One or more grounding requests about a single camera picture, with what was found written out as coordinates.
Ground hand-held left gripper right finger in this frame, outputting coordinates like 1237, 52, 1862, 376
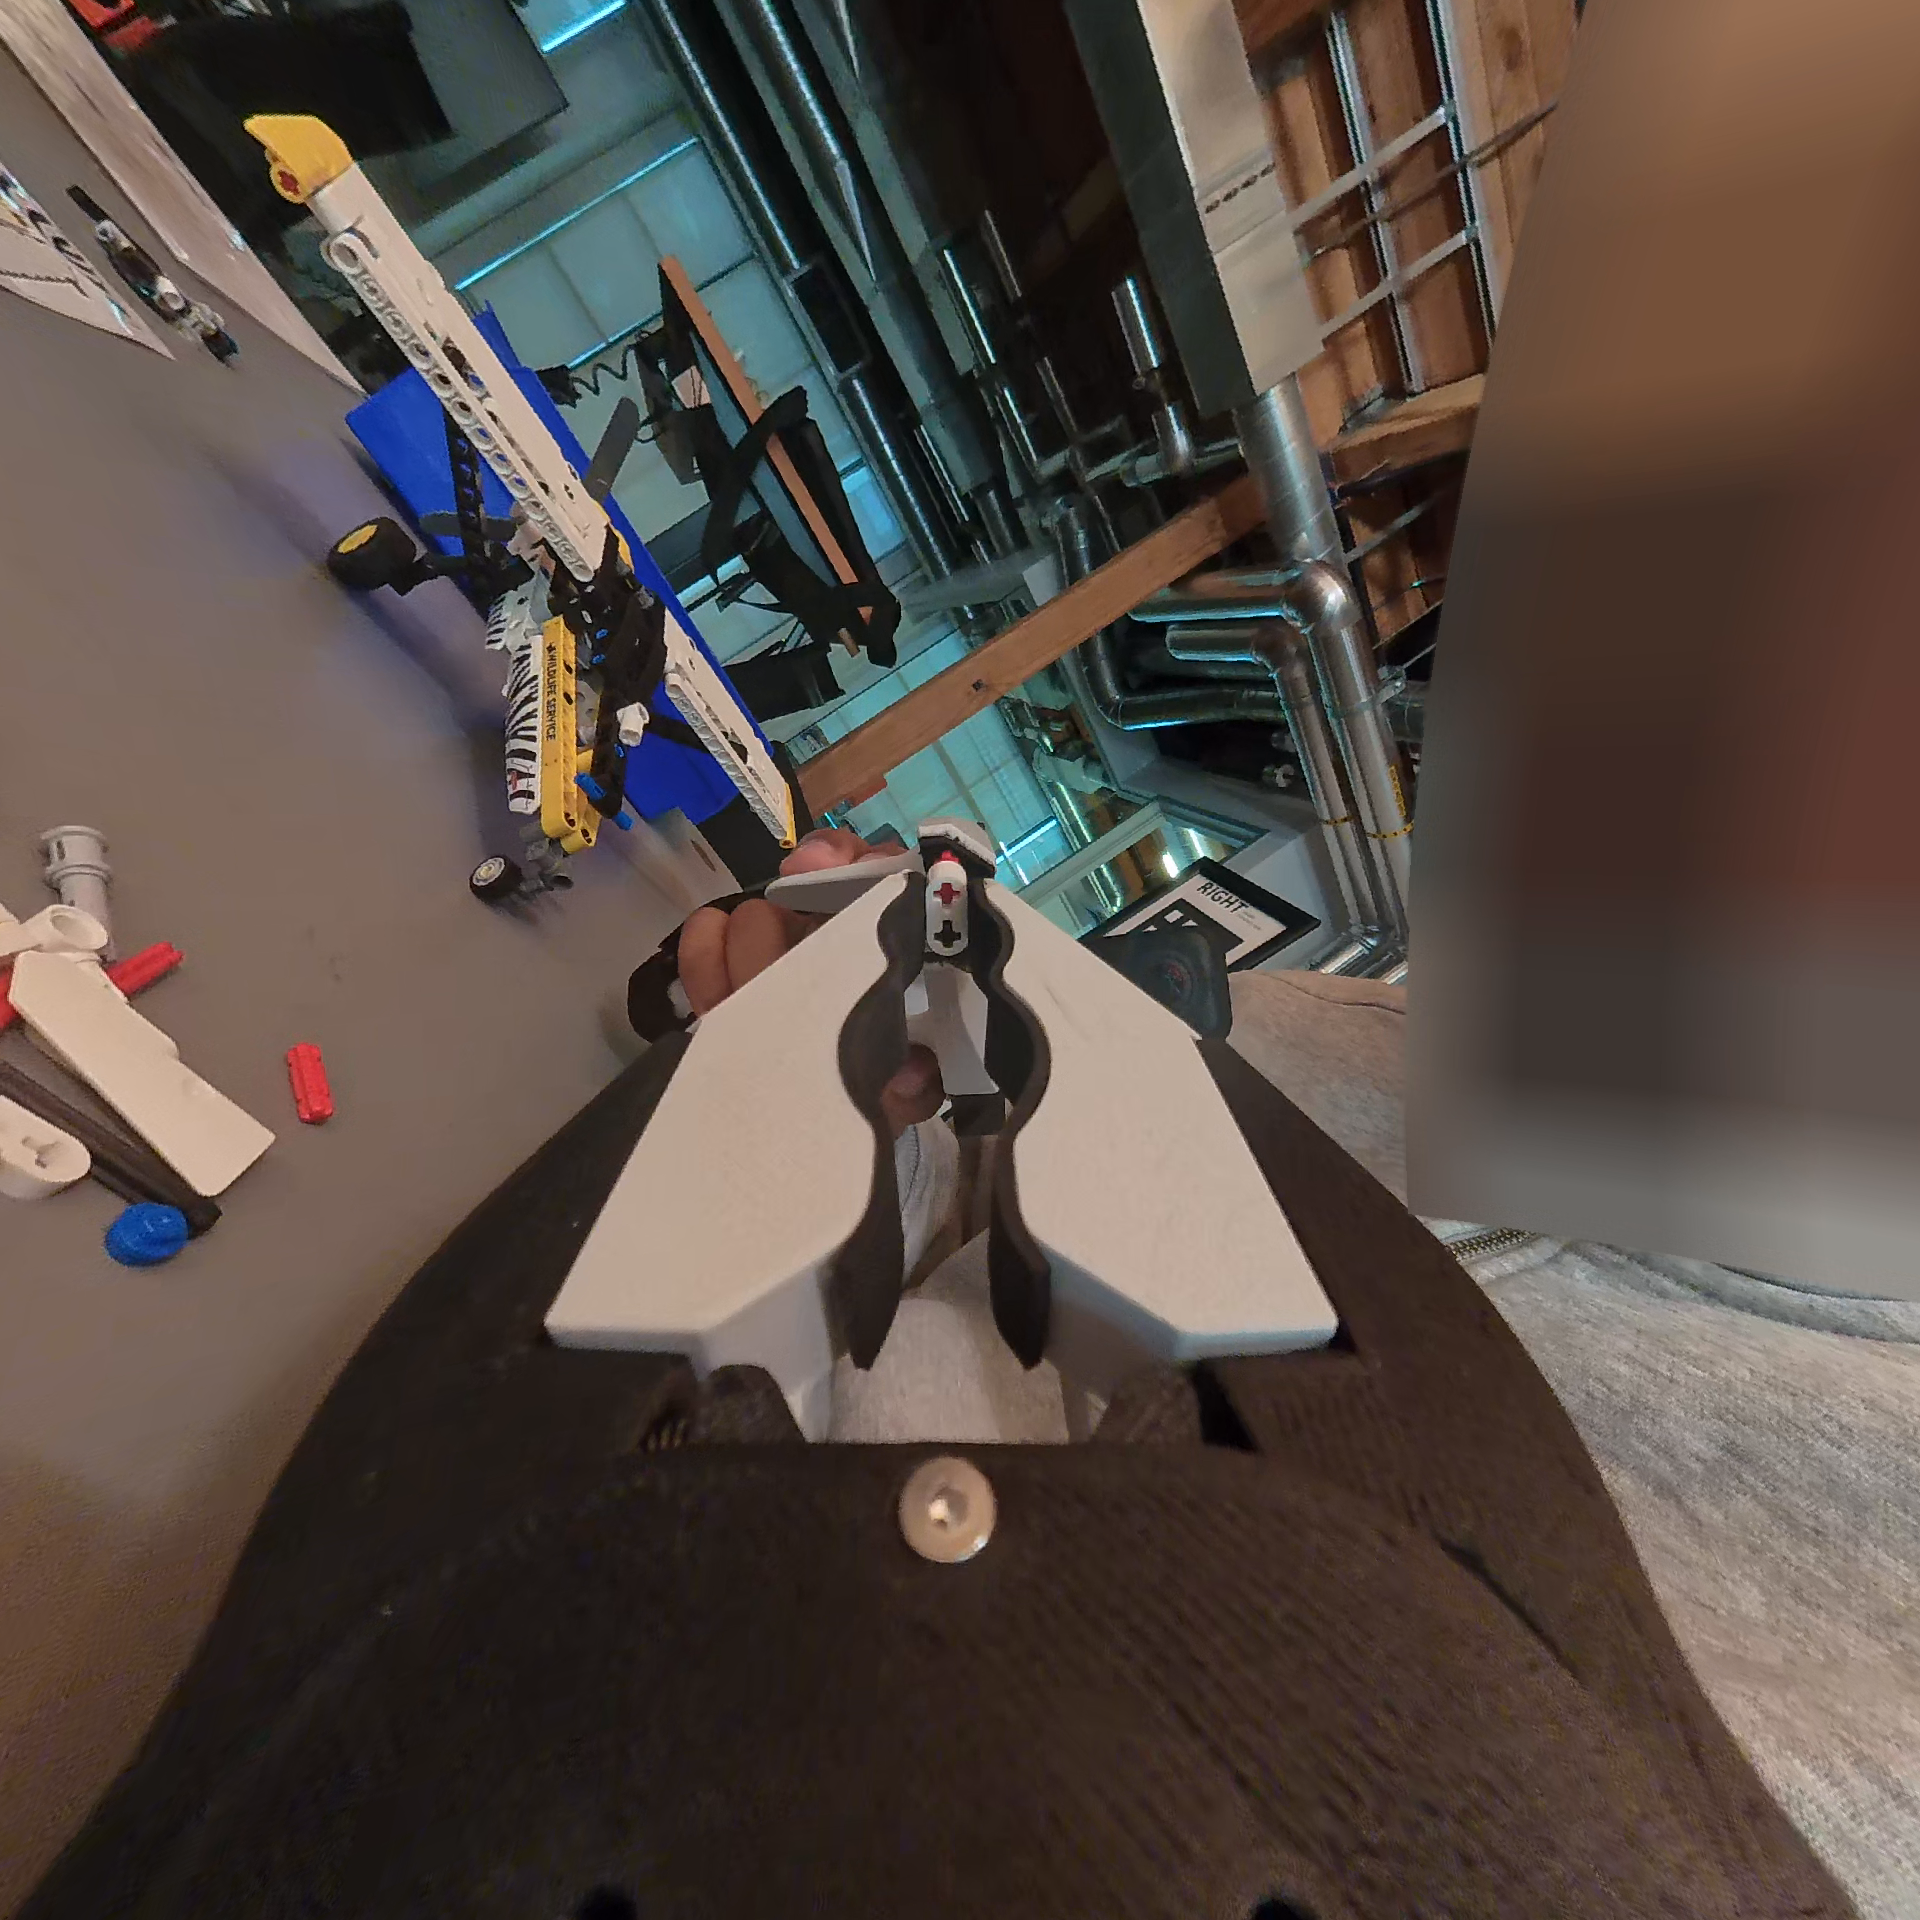
966, 880, 1339, 1431

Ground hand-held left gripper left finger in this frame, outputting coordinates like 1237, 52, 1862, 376
545, 874, 923, 1442

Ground small white lego assembly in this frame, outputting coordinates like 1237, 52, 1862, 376
900, 848, 1010, 1135

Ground scattered loose lego pieces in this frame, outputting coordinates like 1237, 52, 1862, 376
0, 826, 340, 1272

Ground white yellow lego plane model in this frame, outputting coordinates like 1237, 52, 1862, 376
245, 112, 805, 906

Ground person's right hand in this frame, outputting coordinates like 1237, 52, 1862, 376
681, 830, 911, 1041

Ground black office chair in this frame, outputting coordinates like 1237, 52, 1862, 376
705, 382, 905, 670

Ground silver ventilation pipe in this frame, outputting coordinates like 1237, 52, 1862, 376
1241, 376, 1415, 970

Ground blue plastic bin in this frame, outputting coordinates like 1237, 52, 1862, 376
345, 306, 817, 830

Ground black and white sticker sheet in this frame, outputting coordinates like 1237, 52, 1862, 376
0, 166, 177, 361

